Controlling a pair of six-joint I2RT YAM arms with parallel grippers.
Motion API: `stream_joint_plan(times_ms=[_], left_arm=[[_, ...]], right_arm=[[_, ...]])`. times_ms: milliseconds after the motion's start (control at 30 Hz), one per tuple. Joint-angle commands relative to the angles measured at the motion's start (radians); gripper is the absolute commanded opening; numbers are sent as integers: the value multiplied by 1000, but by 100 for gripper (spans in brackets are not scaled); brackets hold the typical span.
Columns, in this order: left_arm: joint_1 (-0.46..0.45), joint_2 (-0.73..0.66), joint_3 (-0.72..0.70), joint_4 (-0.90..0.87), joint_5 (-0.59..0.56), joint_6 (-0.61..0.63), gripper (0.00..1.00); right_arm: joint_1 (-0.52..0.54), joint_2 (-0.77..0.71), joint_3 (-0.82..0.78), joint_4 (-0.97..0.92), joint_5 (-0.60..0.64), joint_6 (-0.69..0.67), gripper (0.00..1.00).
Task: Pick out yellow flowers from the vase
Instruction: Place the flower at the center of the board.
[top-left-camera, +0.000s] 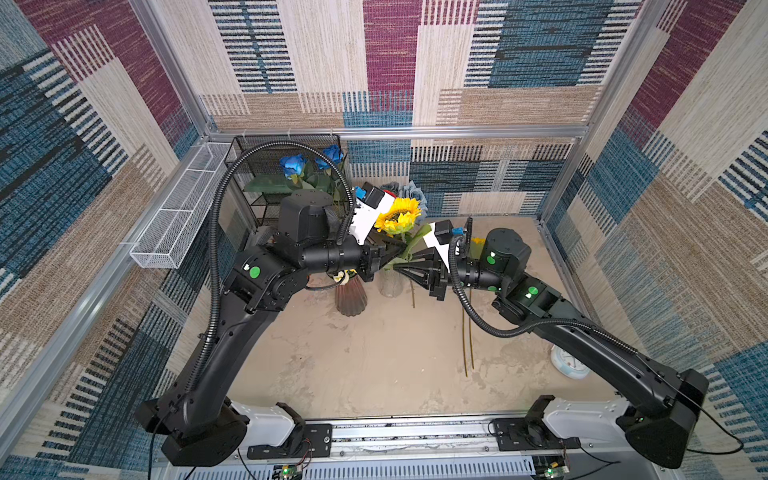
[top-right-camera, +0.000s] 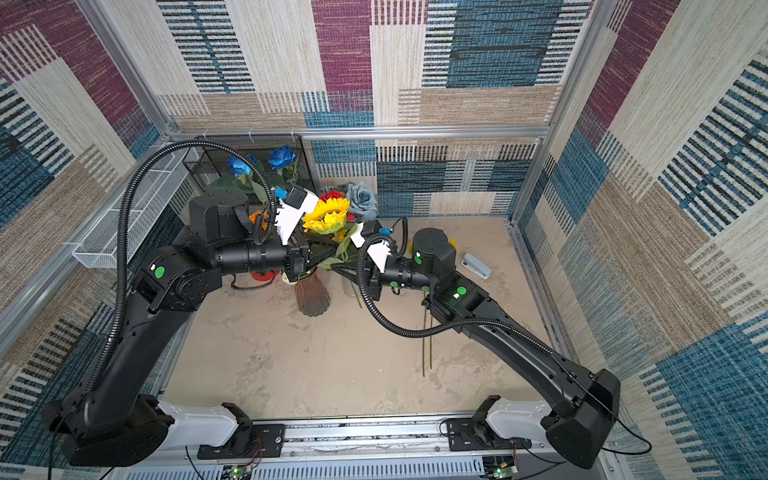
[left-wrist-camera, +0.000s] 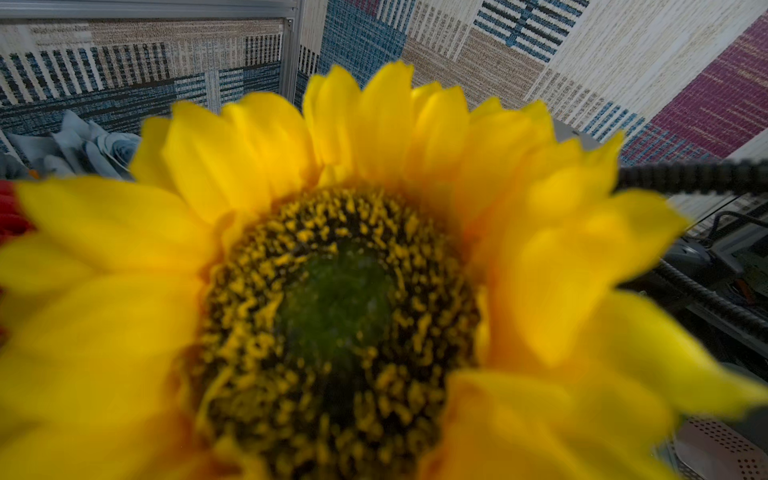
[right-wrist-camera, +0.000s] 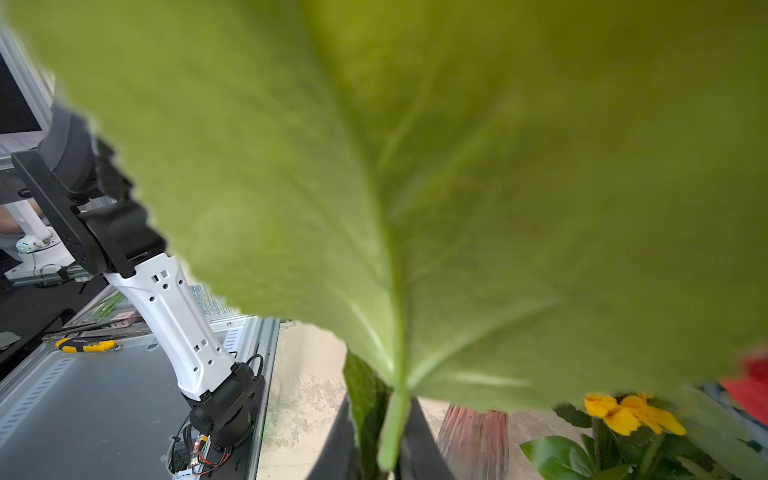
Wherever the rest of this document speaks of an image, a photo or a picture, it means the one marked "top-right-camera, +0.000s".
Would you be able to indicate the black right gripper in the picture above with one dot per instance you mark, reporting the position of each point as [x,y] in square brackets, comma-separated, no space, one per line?
[372,274]

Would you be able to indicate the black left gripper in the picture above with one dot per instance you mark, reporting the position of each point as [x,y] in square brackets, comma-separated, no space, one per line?
[300,256]

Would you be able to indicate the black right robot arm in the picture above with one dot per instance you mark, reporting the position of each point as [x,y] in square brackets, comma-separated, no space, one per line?
[584,405]

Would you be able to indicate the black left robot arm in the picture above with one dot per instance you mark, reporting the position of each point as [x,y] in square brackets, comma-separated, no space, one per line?
[107,421]

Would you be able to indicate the red flower pot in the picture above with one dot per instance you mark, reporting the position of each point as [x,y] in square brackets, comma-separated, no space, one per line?
[268,276]

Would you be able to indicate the orange marigold bunch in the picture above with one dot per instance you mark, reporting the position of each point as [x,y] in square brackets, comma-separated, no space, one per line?
[260,220]

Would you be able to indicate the red rose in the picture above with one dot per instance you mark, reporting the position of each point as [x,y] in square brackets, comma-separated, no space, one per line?
[332,195]

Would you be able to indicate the grey blue rose bunch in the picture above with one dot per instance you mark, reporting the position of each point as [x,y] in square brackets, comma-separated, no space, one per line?
[363,203]

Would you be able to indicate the right blue rose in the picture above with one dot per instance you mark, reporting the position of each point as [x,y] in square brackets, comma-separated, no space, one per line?
[281,157]

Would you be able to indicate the left blue rose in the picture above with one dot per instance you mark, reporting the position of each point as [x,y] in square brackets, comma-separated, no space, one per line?
[238,167]

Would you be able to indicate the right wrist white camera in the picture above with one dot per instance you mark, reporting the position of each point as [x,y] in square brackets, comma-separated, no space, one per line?
[379,251]

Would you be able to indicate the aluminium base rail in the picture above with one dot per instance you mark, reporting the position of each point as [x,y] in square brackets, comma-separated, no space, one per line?
[382,447]

